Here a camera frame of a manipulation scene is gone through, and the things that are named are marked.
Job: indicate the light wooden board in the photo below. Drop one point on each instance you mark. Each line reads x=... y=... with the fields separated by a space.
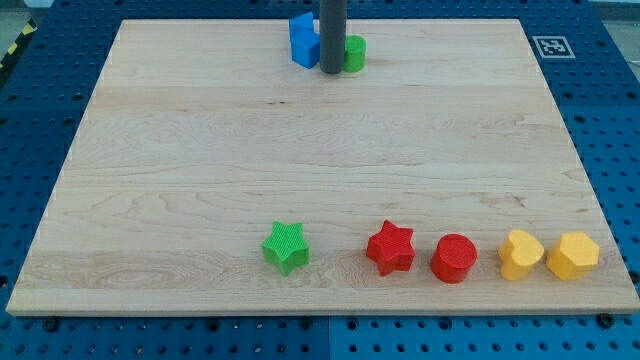
x=199 y=134

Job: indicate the green cylinder block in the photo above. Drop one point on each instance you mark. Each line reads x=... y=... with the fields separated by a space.
x=355 y=53

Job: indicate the green star block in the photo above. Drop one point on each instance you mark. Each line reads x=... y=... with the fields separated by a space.
x=286 y=247

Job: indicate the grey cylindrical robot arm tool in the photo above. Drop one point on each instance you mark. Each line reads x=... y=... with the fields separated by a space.
x=332 y=26

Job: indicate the red cylinder block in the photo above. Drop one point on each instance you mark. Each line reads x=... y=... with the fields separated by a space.
x=454 y=257

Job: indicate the blue cube block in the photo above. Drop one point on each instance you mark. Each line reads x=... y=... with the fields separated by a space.
x=305 y=48

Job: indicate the white fiducial marker tag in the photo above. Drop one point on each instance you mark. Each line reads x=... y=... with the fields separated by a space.
x=553 y=47

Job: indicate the yellow black hazard tape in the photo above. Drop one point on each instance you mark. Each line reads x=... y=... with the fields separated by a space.
x=19 y=45

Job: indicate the yellow heart block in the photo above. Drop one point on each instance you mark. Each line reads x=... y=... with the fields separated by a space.
x=519 y=253

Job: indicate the yellow hexagon block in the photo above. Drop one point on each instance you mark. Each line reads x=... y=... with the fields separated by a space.
x=573 y=256

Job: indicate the blue triangular block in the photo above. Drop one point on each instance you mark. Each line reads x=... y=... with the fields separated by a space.
x=304 y=22

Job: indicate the red star block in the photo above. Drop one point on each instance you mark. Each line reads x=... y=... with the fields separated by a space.
x=391 y=248

